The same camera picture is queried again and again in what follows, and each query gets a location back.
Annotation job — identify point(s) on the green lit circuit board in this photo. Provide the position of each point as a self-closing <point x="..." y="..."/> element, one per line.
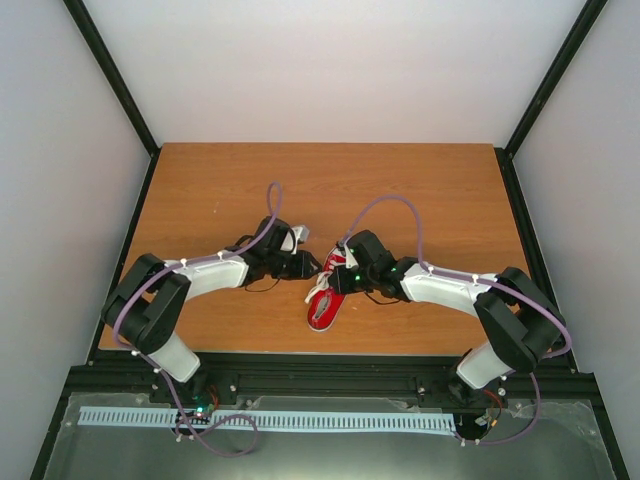
<point x="206" y="405"/>

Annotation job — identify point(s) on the white shoelace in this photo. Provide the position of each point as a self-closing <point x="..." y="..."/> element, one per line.
<point x="322" y="282"/>

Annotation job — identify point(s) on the left black frame post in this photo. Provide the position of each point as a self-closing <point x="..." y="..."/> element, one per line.
<point x="100" y="52"/>

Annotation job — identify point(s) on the black frame post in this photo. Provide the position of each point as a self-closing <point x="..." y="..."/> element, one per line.
<point x="100" y="52"/>
<point x="572" y="43"/>

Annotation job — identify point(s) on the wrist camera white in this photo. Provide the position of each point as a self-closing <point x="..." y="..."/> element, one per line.
<point x="294" y="237"/>
<point x="346" y="254"/>

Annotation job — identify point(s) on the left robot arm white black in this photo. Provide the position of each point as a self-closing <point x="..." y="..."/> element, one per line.
<point x="145" y="306"/>

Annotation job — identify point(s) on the black aluminium rail base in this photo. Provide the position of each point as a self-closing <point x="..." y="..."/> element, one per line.
<point x="424" y="382"/>

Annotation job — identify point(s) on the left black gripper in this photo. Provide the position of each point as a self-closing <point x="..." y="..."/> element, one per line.
<point x="303" y="269"/>

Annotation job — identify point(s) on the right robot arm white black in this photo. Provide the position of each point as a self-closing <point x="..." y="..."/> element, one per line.
<point x="520" y="323"/>

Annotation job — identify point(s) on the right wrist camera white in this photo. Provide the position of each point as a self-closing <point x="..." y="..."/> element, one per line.
<point x="346" y="254"/>

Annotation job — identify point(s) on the light blue cable duct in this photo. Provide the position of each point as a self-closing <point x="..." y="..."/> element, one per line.
<point x="281" y="421"/>

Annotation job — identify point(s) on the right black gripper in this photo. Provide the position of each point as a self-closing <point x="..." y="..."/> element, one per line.
<point x="343" y="285"/>

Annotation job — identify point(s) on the red canvas sneaker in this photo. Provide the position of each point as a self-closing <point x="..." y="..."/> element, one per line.
<point x="325" y="306"/>

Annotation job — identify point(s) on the right black frame post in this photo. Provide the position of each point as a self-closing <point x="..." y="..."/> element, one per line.
<point x="572" y="43"/>

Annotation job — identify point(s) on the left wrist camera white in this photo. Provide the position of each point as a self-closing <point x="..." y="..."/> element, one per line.
<point x="294" y="237"/>

